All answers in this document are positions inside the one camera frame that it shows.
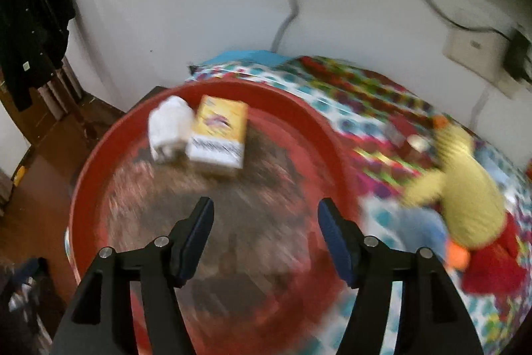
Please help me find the white plush toy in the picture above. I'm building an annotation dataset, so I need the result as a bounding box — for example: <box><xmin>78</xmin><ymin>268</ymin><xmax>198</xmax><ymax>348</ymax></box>
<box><xmin>148</xmin><ymin>95</ymin><xmax>195</xmax><ymax>163</ymax></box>

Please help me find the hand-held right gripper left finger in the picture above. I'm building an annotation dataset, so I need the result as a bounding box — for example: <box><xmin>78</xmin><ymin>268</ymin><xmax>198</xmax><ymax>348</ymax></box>
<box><xmin>50</xmin><ymin>196</ymin><xmax>215</xmax><ymax>355</ymax></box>

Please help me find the yellow knitted duck plush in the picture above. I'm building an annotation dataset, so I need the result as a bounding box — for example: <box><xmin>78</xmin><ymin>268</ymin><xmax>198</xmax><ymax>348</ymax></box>
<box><xmin>401</xmin><ymin>116</ymin><xmax>510</xmax><ymax>270</ymax></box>

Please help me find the colourful dotted cloth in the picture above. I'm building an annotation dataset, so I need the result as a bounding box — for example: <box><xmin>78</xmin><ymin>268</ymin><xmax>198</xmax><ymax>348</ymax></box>
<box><xmin>64</xmin><ymin>56</ymin><xmax>532</xmax><ymax>355</ymax></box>

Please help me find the black power adapter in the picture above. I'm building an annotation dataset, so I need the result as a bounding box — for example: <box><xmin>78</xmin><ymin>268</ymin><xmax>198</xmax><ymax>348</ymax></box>
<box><xmin>503</xmin><ymin>28</ymin><xmax>532</xmax><ymax>83</ymax></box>

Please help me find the round red tray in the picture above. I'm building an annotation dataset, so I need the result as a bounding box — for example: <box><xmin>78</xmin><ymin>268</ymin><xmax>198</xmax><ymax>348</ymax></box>
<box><xmin>68</xmin><ymin>78</ymin><xmax>366</xmax><ymax>355</ymax></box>

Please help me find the light blue cloth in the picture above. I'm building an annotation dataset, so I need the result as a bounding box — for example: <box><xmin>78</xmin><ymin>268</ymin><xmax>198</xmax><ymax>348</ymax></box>
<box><xmin>386</xmin><ymin>209</ymin><xmax>449</xmax><ymax>257</ymax></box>

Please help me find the beige wall socket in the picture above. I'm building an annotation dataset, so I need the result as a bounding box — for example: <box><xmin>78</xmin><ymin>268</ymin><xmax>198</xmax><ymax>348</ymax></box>
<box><xmin>443</xmin><ymin>26</ymin><xmax>513</xmax><ymax>86</ymax></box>

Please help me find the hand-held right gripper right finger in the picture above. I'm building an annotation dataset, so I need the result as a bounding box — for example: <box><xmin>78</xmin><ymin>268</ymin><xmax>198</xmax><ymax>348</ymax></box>
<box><xmin>318</xmin><ymin>198</ymin><xmax>485</xmax><ymax>355</ymax></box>

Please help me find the yellow cardboard box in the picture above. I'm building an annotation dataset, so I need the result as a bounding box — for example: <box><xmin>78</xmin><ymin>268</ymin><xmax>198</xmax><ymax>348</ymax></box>
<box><xmin>185</xmin><ymin>94</ymin><xmax>249</xmax><ymax>177</ymax></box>

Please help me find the slatted wooden furniture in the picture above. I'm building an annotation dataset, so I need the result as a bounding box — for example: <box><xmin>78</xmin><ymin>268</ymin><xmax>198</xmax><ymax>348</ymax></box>
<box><xmin>38</xmin><ymin>56</ymin><xmax>84</xmax><ymax>119</ymax></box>

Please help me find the red plush toy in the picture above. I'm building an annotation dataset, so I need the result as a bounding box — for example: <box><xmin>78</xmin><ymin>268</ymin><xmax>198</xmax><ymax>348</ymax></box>
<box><xmin>461</xmin><ymin>211</ymin><xmax>528</xmax><ymax>297</ymax></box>

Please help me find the black hanging clothing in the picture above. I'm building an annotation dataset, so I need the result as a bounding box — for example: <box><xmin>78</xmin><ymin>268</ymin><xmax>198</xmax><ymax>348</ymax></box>
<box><xmin>0</xmin><ymin>0</ymin><xmax>76</xmax><ymax>110</ymax></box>

